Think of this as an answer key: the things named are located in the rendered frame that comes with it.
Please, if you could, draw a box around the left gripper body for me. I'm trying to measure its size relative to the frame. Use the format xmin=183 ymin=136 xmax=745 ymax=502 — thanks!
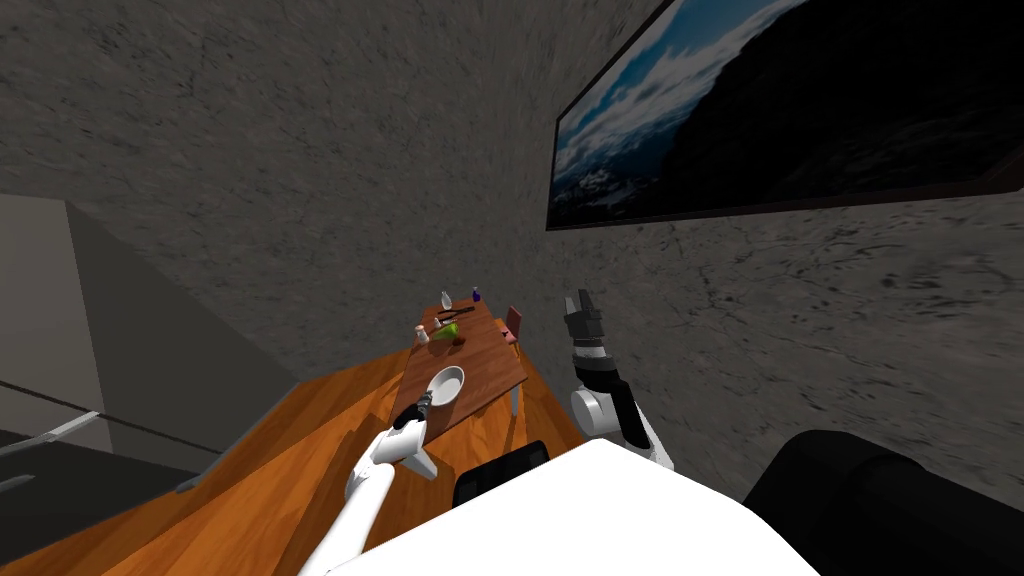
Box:
xmin=391 ymin=393 xmax=437 ymax=430

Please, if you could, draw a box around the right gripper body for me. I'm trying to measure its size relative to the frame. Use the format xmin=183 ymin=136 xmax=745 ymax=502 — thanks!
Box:
xmin=563 ymin=308 xmax=606 ymax=349

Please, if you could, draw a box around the white bowl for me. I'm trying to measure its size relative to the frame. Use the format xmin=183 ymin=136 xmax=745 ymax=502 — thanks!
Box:
xmin=426 ymin=365 xmax=466 ymax=408

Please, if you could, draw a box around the red chair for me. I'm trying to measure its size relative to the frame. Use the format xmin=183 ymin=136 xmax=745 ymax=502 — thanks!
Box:
xmin=502 ymin=305 xmax=526 ymax=355

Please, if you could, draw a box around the brown wooden table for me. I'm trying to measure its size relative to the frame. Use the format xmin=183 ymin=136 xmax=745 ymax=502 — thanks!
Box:
xmin=389 ymin=297 xmax=531 ymax=481

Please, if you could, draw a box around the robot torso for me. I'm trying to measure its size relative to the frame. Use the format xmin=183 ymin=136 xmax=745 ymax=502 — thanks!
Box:
xmin=319 ymin=438 xmax=825 ymax=576

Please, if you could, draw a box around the framed mountain sky picture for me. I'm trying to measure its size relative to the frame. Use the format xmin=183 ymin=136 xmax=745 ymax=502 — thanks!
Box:
xmin=544 ymin=0 xmax=1024 ymax=234

